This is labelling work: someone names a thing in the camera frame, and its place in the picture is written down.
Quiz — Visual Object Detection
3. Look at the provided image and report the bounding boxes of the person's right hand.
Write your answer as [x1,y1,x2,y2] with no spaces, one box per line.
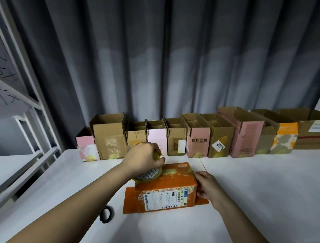
[193,171,231,211]

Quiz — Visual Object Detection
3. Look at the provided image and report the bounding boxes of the person's left hand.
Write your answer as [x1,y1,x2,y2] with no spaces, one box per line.
[120,142,166,177]

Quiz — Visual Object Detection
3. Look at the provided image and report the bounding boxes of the yellow tape roll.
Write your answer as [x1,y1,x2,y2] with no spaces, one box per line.
[131,150,164,183]

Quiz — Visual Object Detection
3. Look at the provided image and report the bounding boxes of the taped brown cardboard box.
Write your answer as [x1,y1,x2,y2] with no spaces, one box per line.
[125,120,149,149]

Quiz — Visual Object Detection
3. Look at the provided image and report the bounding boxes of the pink and yellow printed box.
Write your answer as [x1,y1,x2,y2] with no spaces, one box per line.
[146,119,169,156]

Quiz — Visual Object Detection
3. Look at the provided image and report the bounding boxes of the brown box with barcode label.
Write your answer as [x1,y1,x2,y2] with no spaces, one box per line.
[89,112,129,160]

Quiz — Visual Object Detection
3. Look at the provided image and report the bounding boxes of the brown box with white label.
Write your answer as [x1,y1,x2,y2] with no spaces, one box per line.
[163,117,189,156]

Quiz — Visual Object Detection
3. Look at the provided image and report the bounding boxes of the orange white patterned cardboard box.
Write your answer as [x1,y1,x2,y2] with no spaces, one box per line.
[122,162,210,215]

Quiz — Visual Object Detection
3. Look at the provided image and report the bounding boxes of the pink lettered cardboard box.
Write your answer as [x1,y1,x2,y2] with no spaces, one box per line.
[181,112,212,159]
[217,106,266,159]

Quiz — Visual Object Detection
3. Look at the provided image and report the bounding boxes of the pink green printed cardboard box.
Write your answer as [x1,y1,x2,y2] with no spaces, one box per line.
[75,126,101,162]

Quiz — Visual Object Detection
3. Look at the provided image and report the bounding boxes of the black scissors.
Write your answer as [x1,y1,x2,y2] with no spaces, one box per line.
[99,205,115,224]

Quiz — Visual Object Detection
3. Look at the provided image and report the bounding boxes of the orange and white carton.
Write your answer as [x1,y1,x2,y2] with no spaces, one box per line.
[269,122,300,155]

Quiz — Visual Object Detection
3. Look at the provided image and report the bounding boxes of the person's right forearm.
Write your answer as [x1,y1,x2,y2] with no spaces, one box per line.
[214,198,269,243]

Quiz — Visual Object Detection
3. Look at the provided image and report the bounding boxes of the person's left forearm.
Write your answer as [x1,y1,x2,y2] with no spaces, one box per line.
[7,162,134,243]

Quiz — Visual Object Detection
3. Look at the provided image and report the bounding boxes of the handwritten paper sheet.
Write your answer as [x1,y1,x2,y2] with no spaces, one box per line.
[0,34,26,95]
[0,80,31,120]

